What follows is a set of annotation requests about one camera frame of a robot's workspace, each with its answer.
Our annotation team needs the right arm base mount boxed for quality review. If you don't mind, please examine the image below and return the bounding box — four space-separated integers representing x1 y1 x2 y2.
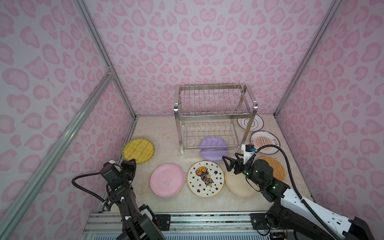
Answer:
250 213 284 231

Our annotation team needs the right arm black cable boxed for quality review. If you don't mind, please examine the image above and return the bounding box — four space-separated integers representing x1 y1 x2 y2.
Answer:
245 144 341 240

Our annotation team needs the purple shell-shaped plate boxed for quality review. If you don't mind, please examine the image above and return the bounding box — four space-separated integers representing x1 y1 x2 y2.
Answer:
199 137 229 162

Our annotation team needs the steel two-tier dish rack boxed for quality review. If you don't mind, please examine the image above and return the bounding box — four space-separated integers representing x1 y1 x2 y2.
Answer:
174 83 259 155

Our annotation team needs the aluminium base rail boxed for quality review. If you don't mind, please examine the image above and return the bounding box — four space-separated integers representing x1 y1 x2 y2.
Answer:
80 211 343 240

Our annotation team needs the white plate orange sunburst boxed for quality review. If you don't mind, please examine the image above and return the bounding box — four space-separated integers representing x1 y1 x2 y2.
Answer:
250 131 281 155

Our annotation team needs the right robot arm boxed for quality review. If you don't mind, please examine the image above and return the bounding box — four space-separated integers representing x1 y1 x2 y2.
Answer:
223 155 374 240

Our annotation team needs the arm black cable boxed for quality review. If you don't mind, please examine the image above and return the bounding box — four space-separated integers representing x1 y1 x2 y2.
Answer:
71 172 109 211
245 144 341 240

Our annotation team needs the pink bear plate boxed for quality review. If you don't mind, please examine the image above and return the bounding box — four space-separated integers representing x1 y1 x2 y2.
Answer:
150 163 185 198

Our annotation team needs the white plate black rim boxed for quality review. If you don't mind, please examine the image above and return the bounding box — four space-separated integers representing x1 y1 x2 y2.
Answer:
237 113 265 132

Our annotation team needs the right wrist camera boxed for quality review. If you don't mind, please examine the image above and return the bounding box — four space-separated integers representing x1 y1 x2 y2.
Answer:
241 144 256 165

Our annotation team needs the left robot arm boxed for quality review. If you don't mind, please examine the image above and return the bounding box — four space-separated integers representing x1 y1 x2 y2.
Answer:
100 159 165 240

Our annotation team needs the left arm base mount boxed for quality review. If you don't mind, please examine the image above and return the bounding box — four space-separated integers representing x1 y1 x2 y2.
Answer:
155 214 171 232

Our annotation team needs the cream plain plate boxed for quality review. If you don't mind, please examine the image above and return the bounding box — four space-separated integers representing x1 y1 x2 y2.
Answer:
225 170 260 198

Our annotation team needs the orange woven plate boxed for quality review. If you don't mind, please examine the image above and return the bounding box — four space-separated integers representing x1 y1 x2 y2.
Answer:
259 156 287 182

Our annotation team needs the yellow woven plate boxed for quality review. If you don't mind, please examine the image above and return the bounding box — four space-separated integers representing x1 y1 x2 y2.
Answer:
121 138 155 164

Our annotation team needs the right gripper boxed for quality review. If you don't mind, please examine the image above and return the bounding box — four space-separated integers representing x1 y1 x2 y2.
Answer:
221 153 265 189

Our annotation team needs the white star cartoon plate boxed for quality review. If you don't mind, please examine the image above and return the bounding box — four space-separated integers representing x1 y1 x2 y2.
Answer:
187 161 225 198

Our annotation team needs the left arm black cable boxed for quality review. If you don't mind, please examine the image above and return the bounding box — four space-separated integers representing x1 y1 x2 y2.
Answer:
71 172 109 211

